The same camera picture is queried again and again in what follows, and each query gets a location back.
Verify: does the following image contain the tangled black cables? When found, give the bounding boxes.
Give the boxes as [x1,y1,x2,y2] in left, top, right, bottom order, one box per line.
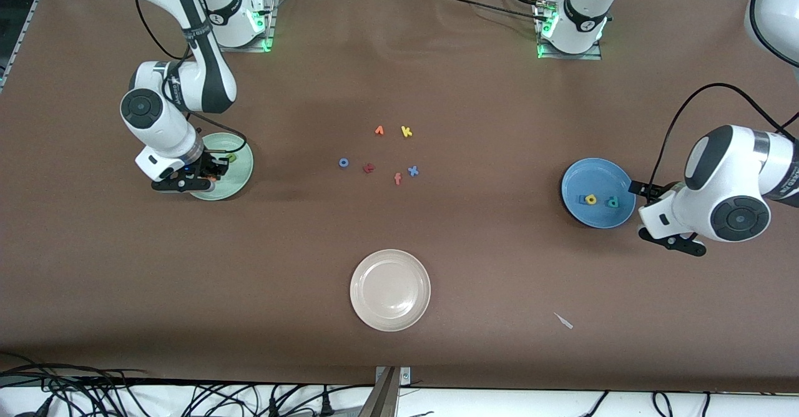
[0,351,154,417]

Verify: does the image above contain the aluminium side rail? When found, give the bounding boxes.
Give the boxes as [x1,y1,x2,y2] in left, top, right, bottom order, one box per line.
[0,0,39,93]

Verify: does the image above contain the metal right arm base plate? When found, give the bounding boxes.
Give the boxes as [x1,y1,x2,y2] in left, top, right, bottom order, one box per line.
[215,0,275,54]

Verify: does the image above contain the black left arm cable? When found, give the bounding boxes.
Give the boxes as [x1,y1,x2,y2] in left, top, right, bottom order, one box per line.
[648,83,799,185]

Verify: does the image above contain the black right camera bracket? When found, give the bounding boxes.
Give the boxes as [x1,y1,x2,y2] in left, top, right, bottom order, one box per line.
[152,175,217,194]

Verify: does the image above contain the grey camera pole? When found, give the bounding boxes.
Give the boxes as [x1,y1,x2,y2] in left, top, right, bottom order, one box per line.
[359,367,400,417]

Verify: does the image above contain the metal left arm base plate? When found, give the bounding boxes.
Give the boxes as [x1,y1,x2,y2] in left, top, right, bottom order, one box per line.
[537,0,603,61]

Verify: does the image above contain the blue plate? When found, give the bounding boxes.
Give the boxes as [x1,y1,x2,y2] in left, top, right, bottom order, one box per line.
[561,158,637,229]

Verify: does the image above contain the beige plate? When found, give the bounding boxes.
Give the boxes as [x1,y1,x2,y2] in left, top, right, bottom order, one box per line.
[350,249,432,332]

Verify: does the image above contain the small metal bracket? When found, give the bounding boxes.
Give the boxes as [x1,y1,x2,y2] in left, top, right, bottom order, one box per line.
[375,366,411,385]

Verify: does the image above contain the black left camera bracket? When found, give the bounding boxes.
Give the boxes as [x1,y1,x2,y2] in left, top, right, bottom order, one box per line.
[639,228,707,258]

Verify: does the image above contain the green plate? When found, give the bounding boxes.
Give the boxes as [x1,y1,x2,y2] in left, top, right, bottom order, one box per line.
[187,132,255,202]

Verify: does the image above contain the black camera bracket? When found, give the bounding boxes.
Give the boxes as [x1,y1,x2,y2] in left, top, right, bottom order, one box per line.
[639,228,707,258]
[152,175,217,194]

